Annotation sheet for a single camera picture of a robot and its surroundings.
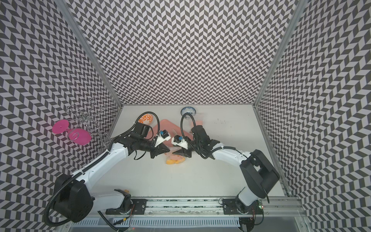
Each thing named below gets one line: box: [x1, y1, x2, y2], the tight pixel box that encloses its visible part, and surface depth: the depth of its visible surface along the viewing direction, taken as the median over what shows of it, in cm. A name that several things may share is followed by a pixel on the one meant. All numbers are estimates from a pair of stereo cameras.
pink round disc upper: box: [52, 119, 70, 134], surface depth 68 cm
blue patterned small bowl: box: [180, 106, 197, 116], surface depth 113 cm
